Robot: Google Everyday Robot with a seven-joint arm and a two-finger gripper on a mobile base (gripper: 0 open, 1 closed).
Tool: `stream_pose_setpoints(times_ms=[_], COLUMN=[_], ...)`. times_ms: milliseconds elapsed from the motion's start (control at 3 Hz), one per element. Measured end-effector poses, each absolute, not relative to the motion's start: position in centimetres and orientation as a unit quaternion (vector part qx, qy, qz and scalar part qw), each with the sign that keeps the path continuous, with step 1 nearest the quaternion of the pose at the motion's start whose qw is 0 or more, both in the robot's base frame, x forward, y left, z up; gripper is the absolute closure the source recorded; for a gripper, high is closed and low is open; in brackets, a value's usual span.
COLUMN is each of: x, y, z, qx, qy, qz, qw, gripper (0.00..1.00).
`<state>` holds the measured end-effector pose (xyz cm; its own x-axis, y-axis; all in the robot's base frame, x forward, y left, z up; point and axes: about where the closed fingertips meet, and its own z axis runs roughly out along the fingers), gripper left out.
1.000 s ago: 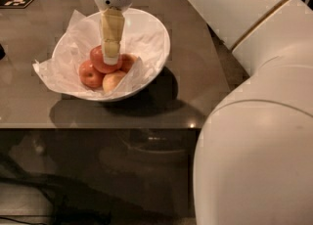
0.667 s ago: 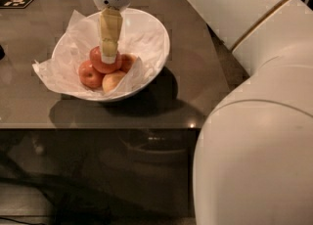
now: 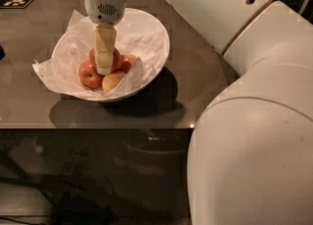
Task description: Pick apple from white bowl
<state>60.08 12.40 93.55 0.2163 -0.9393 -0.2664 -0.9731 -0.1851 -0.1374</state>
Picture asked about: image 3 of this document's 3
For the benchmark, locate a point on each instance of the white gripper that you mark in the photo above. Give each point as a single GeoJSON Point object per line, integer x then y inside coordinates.
{"type": "Point", "coordinates": [105, 8]}

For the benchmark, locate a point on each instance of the red apple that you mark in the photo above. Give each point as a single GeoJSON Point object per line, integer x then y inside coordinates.
{"type": "Point", "coordinates": [116, 63]}
{"type": "Point", "coordinates": [88, 75]}

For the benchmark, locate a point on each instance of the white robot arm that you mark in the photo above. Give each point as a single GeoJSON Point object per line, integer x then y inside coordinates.
{"type": "Point", "coordinates": [250, 160]}

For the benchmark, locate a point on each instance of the right orange-red apple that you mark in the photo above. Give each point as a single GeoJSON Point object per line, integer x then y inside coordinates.
{"type": "Point", "coordinates": [128, 61]}

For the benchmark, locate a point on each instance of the white bowl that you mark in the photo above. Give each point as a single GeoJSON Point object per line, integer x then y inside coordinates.
{"type": "Point", "coordinates": [146, 33]}

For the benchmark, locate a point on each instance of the yellowish front apple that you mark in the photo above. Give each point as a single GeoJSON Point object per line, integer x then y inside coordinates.
{"type": "Point", "coordinates": [110, 81]}

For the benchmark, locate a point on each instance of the white crumpled paper liner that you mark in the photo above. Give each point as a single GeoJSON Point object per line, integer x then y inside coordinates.
{"type": "Point", "coordinates": [71, 59]}

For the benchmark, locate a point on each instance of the dark object at left edge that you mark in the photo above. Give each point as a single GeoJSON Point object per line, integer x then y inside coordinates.
{"type": "Point", "coordinates": [2, 53]}

